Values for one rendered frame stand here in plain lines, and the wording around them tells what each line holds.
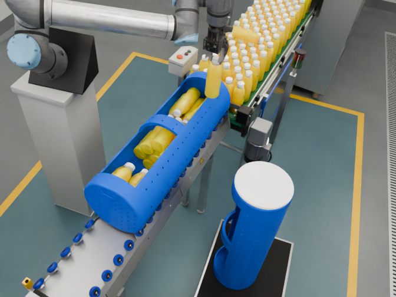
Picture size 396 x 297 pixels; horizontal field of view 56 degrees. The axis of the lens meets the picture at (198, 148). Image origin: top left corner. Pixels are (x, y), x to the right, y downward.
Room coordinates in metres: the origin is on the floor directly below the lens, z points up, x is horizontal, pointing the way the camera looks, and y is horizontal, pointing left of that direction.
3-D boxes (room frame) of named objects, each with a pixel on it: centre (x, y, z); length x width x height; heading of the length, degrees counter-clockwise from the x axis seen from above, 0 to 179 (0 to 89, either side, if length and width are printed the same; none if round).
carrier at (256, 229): (1.09, -0.32, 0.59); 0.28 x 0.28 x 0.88
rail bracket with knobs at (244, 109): (1.64, -0.24, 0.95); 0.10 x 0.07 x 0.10; 68
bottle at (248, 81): (1.86, -0.25, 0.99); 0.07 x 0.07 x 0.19
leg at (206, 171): (1.59, -0.08, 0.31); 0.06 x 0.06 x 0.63; 68
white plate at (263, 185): (1.09, -0.32, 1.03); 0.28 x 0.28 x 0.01
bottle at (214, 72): (1.43, -0.04, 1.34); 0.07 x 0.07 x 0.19
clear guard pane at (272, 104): (2.16, -0.53, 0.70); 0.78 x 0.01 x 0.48; 158
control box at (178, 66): (1.98, 0.15, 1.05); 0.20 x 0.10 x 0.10; 158
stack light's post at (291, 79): (1.90, -0.51, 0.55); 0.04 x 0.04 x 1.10; 68
